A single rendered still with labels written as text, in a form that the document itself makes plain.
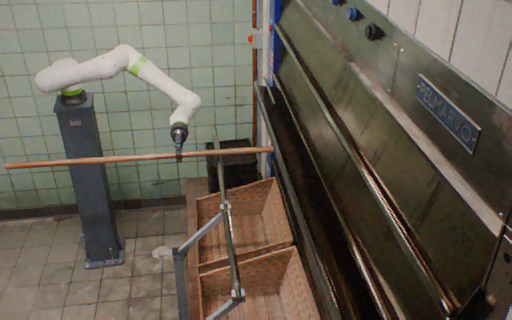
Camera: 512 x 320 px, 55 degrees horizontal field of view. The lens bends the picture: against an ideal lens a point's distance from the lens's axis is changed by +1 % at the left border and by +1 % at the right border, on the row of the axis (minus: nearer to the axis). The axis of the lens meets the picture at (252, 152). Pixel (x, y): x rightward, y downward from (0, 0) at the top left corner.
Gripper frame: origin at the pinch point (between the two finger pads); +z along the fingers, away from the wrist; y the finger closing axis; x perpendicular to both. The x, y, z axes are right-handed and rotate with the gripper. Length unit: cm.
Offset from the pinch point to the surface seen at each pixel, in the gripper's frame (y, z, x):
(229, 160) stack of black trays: 29, -39, -27
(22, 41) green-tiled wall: -21, -117, 99
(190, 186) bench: 61, -61, -2
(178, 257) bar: 26, 43, 2
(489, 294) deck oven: -61, 152, -58
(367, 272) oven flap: -28, 114, -54
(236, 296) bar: 2, 91, -20
